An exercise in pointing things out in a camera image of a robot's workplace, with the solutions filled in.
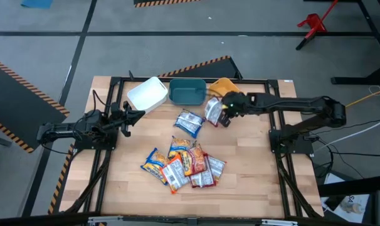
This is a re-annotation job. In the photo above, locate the blue floor mat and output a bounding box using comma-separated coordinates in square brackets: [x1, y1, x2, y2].
[20, 0, 54, 9]

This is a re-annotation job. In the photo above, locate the orange Maruchan noodle pack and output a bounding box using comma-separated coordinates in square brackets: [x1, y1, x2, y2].
[207, 155, 228, 185]
[160, 153, 191, 195]

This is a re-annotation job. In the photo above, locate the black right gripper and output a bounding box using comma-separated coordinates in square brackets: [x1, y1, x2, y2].
[219, 90, 252, 128]

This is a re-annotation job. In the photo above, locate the white printed poster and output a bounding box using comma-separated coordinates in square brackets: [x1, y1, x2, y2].
[320, 172, 371, 224]

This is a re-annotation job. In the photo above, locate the white plastic bin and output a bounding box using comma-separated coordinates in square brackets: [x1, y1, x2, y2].
[126, 76, 169, 114]

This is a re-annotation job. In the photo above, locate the silver metal bracket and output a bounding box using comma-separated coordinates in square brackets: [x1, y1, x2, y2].
[88, 215, 124, 225]
[260, 218, 299, 226]

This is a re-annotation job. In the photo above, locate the black yellow hazard tape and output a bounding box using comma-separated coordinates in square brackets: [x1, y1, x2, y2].
[47, 143, 75, 216]

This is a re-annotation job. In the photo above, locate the blue Maruchan noodle pack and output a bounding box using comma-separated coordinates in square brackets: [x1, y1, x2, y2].
[173, 109, 206, 139]
[140, 147, 171, 185]
[167, 135, 196, 159]

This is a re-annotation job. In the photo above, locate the black aluminium table frame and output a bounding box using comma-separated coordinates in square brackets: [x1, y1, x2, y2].
[48, 70, 323, 222]

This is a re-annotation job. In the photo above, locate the black mat with hazard stripes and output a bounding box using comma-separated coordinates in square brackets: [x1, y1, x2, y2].
[158, 55, 243, 80]
[133, 0, 203, 9]
[0, 55, 70, 154]

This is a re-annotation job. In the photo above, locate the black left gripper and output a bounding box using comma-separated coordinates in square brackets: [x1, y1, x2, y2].
[110, 100, 146, 138]

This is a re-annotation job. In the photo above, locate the yellow extension cable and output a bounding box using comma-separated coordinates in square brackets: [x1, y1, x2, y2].
[345, 85, 380, 109]

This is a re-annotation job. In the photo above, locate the black desk leg frame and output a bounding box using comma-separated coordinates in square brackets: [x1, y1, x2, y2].
[302, 0, 380, 85]

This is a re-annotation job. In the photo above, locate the yellow plastic bin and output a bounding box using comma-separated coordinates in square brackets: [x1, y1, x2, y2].
[208, 77, 241, 98]

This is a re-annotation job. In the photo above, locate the red stand with black foot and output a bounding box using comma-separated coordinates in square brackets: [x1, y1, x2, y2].
[295, 0, 340, 51]

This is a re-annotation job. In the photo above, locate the teal plastic bin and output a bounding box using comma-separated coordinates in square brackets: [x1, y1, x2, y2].
[168, 78, 208, 107]

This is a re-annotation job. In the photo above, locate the black furniture frame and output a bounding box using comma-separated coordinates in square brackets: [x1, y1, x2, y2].
[317, 174, 380, 226]

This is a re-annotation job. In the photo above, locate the black floor cable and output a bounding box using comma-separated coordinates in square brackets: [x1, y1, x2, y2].
[312, 117, 380, 180]

